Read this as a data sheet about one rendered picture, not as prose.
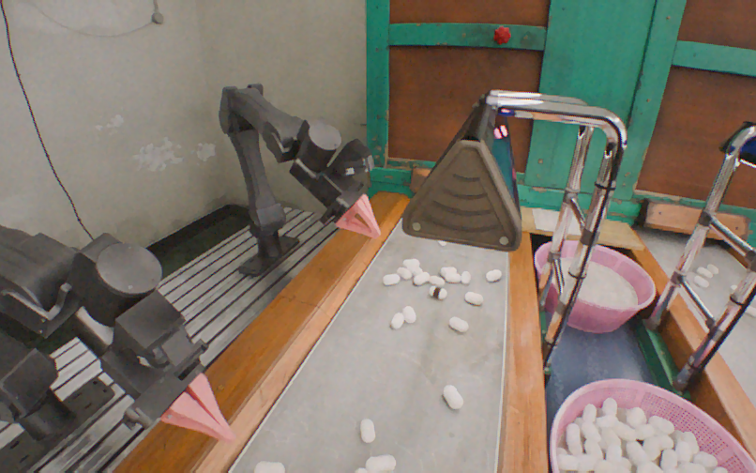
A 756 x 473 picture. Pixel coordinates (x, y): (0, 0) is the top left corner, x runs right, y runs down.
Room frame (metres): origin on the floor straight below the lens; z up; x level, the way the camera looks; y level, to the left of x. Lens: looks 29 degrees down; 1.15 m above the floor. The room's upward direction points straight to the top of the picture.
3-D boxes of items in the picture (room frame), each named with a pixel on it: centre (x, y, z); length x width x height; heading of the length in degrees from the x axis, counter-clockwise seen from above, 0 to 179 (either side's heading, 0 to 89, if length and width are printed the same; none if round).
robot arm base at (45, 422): (0.22, 0.53, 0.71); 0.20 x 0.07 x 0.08; 157
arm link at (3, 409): (0.22, 0.52, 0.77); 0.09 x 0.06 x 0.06; 0
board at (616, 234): (0.75, -0.55, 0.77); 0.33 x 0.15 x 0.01; 71
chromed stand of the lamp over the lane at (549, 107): (0.45, -0.23, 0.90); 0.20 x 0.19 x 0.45; 161
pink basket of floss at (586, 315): (0.55, -0.48, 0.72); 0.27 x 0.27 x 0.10
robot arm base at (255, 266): (0.77, 0.30, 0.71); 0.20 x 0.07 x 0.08; 157
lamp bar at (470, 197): (0.48, -0.16, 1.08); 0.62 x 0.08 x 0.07; 161
